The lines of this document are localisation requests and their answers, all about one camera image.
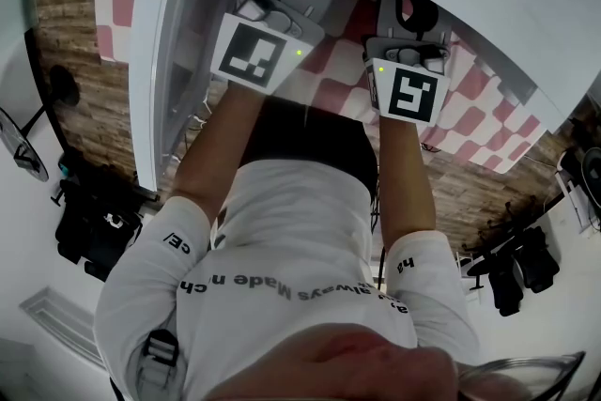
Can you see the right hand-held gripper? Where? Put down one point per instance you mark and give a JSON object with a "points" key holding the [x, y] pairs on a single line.
{"points": [[411, 94]]}

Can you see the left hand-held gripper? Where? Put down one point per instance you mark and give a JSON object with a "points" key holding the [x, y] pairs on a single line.
{"points": [[249, 54]]}

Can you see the person's left forearm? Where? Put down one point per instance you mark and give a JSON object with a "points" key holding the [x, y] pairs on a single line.
{"points": [[220, 141]]}

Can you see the person's right forearm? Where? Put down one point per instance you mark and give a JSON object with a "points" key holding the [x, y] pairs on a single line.
{"points": [[406, 183]]}

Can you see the pink checkered tablecloth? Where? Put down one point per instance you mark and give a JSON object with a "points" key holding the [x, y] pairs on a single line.
{"points": [[469, 127]]}

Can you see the person's black trousers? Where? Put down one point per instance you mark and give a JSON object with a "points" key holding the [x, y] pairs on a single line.
{"points": [[310, 131]]}

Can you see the white side panel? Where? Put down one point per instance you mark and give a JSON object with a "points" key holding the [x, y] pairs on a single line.
{"points": [[150, 61]]}

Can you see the person's white printed shirt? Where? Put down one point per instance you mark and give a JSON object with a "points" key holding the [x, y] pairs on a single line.
{"points": [[291, 249]]}

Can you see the black round stand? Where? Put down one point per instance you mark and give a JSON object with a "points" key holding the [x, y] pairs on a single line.
{"points": [[23, 145]]}

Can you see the person's face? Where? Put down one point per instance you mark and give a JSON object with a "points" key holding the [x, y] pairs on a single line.
{"points": [[338, 366]]}

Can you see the person's glasses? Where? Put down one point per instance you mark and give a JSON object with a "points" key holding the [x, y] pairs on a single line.
{"points": [[516, 373]]}

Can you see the white vent grille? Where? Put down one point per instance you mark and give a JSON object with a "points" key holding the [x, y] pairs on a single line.
{"points": [[61, 324]]}

